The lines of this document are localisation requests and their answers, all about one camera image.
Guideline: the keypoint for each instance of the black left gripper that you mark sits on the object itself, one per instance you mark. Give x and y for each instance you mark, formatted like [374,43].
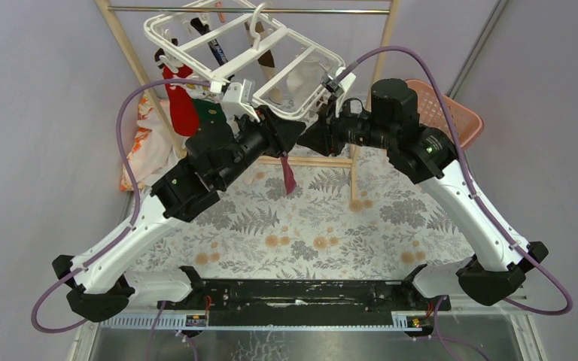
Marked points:
[283,132]

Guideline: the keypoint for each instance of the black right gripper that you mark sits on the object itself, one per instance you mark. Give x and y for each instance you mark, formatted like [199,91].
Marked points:
[321,137]

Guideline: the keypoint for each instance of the white plastic sock hanger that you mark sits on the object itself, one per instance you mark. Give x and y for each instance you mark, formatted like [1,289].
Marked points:
[171,30]

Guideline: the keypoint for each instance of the red fluffy sock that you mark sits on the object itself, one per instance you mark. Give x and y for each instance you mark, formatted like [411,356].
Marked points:
[185,120]

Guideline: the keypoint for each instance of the brown mustard striped sock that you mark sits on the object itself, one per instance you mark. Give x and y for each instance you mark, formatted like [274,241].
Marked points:
[160,58]

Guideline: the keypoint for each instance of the dark green sock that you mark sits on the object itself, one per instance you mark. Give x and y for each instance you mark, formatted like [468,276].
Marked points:
[209,113]

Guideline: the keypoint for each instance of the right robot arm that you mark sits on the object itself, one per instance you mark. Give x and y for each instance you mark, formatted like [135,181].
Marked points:
[428,157]

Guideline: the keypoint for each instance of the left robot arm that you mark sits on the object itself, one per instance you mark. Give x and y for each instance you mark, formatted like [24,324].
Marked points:
[101,284]

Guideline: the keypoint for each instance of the orange purple sock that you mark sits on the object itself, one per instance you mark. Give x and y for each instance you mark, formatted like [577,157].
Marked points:
[290,183]

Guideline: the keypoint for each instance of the cream white sock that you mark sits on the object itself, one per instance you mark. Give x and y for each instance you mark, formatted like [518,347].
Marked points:
[304,79]

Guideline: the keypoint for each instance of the beige brown striped sock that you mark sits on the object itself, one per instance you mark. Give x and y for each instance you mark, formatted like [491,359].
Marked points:
[266,62]

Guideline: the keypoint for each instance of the floral patterned mat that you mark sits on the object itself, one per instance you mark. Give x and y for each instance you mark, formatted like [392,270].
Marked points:
[367,223]

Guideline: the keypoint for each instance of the black blue sock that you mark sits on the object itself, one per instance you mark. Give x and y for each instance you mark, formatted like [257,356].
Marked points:
[203,28]

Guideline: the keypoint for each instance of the orange white floral cloth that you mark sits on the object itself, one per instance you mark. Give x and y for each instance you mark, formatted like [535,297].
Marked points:
[152,153]

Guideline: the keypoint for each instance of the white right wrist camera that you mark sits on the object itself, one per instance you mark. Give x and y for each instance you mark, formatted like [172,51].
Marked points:
[338,83]

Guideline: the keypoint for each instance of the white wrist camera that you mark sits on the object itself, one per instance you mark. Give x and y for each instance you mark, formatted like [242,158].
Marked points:
[235,98]
[338,83]

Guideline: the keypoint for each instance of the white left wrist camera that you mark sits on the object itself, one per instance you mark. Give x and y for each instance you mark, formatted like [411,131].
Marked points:
[235,98]

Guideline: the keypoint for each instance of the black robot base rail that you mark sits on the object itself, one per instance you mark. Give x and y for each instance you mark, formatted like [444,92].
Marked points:
[309,303]

